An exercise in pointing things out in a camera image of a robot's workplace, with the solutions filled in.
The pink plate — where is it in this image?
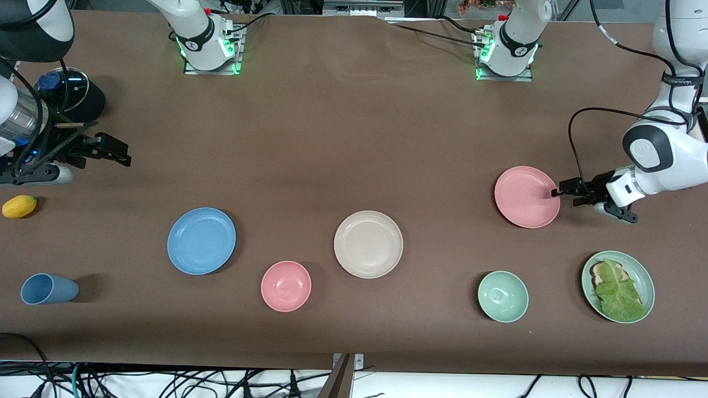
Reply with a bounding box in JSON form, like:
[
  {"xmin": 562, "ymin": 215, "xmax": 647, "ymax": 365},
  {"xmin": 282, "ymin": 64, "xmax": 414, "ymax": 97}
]
[{"xmin": 494, "ymin": 166, "xmax": 561, "ymax": 229}]

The blue plate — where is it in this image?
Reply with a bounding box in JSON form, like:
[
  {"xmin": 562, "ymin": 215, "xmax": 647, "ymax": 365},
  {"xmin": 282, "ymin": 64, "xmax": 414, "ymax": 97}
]
[{"xmin": 167, "ymin": 207, "xmax": 237, "ymax": 275}]

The black pot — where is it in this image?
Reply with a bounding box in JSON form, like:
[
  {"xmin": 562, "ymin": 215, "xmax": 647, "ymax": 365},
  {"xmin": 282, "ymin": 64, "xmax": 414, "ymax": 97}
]
[{"xmin": 34, "ymin": 67, "xmax": 106, "ymax": 125}]

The yellow lemon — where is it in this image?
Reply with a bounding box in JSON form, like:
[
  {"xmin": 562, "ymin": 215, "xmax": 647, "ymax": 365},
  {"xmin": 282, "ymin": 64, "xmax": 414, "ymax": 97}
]
[{"xmin": 2, "ymin": 195, "xmax": 38, "ymax": 219}]

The glass lid with blue knob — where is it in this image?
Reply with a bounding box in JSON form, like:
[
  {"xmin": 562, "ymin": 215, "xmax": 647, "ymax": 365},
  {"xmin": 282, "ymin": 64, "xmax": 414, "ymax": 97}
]
[{"xmin": 34, "ymin": 67, "xmax": 89, "ymax": 103}]

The toasted bread slice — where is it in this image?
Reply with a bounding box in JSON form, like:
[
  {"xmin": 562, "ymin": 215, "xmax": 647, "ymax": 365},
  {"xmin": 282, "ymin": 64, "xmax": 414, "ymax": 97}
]
[{"xmin": 590, "ymin": 261, "xmax": 631, "ymax": 288}]

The green plate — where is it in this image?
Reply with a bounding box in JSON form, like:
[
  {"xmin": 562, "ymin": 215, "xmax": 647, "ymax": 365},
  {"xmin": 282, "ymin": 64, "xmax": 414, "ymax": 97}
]
[{"xmin": 581, "ymin": 250, "xmax": 655, "ymax": 324}]

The green lettuce leaf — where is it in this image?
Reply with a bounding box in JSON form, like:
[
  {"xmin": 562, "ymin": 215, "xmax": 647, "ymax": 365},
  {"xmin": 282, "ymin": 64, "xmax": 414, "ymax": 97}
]
[{"xmin": 595, "ymin": 258, "xmax": 647, "ymax": 321}]

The green bowl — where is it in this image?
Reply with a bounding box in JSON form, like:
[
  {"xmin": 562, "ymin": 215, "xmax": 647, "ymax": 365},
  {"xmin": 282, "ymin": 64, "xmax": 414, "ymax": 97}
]
[{"xmin": 477, "ymin": 270, "xmax": 529, "ymax": 323}]

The blue cup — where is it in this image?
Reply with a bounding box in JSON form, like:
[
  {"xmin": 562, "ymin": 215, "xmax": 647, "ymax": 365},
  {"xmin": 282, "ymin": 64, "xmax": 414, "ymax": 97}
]
[{"xmin": 20, "ymin": 273, "xmax": 80, "ymax": 306}]

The pink bowl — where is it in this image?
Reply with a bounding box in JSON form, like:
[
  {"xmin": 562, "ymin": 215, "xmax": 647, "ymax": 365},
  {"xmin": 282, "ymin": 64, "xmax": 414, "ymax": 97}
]
[{"xmin": 261, "ymin": 260, "xmax": 312, "ymax": 312}]

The beige plate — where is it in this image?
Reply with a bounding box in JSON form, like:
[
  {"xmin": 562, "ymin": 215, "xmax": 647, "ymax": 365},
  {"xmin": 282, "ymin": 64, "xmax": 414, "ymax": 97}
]
[{"xmin": 334, "ymin": 210, "xmax": 404, "ymax": 279}]

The grey equipment box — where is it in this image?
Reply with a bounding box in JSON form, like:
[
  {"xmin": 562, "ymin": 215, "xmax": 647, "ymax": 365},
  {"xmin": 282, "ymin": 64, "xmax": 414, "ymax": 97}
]
[{"xmin": 324, "ymin": 0, "xmax": 404, "ymax": 17}]

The dark angled bar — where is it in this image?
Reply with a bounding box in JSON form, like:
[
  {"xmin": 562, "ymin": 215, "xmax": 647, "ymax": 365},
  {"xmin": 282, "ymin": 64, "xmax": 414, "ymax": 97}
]
[{"xmin": 317, "ymin": 354, "xmax": 355, "ymax": 398}]

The black arm base cable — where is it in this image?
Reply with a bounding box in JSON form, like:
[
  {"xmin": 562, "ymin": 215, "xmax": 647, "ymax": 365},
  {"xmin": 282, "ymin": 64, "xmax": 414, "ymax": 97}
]
[
  {"xmin": 387, "ymin": 17, "xmax": 485, "ymax": 48},
  {"xmin": 224, "ymin": 12, "xmax": 272, "ymax": 36}
]

